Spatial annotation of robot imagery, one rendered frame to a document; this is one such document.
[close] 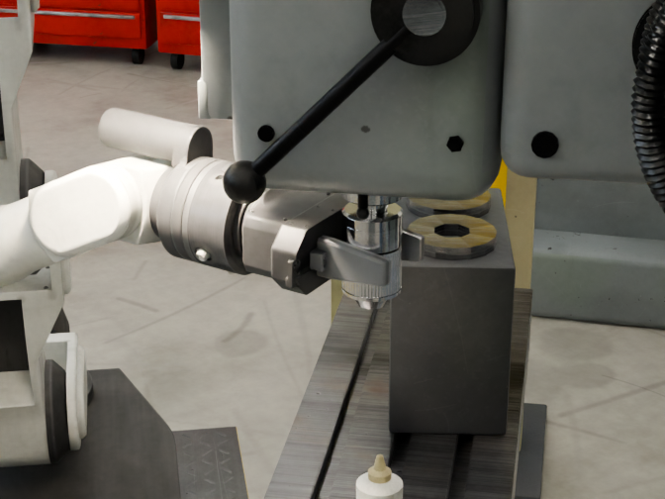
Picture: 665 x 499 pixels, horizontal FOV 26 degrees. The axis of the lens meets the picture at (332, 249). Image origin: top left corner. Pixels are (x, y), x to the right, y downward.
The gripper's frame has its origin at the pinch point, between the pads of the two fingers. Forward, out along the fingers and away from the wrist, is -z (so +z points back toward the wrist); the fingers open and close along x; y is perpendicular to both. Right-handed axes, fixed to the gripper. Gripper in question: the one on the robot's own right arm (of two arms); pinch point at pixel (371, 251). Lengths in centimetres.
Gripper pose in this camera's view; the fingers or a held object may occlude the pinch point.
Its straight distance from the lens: 112.3
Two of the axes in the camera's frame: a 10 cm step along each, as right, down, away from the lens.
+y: -0.1, 9.2, 4.0
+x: 5.2, -3.4, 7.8
